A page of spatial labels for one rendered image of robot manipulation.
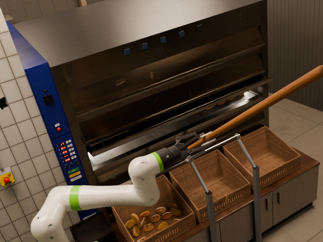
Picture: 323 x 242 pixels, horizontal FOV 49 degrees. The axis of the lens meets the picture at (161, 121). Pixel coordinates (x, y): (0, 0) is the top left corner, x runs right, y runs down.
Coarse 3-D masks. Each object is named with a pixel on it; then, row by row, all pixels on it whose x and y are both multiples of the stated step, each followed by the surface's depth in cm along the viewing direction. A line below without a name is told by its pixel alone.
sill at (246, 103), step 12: (228, 108) 342; (240, 108) 343; (204, 120) 330; (216, 120) 334; (180, 132) 319; (156, 144) 310; (120, 156) 301; (132, 156) 303; (96, 168) 292; (108, 168) 295
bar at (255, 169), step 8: (232, 136) 300; (216, 144) 294; (240, 144) 301; (184, 160) 283; (192, 160) 285; (256, 168) 294; (200, 176) 282; (256, 176) 297; (256, 184) 301; (208, 192) 279; (256, 192) 305; (208, 200) 279; (256, 200) 310; (208, 208) 286; (256, 208) 316; (208, 216) 292; (256, 216) 321; (256, 224) 326; (216, 232) 299; (256, 232) 332; (216, 240) 303; (256, 240) 338
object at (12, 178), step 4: (8, 168) 251; (0, 172) 248; (4, 172) 247; (8, 172) 248; (0, 176) 246; (4, 176) 247; (8, 176) 248; (12, 176) 250; (0, 180) 247; (12, 180) 251; (0, 184) 248; (4, 184) 249; (8, 184) 251
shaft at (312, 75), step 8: (312, 72) 94; (320, 72) 92; (296, 80) 101; (304, 80) 98; (312, 80) 96; (288, 88) 104; (296, 88) 102; (272, 96) 112; (280, 96) 108; (288, 96) 107; (264, 104) 117; (272, 104) 114; (248, 112) 126; (256, 112) 123; (232, 120) 138; (240, 120) 133; (224, 128) 145; (208, 136) 160; (216, 136) 155; (192, 144) 180; (200, 144) 171
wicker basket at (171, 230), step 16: (160, 176) 322; (160, 192) 324; (176, 192) 309; (112, 208) 301; (128, 208) 312; (144, 208) 319; (176, 224) 287; (192, 224) 297; (128, 240) 292; (144, 240) 276; (160, 240) 292
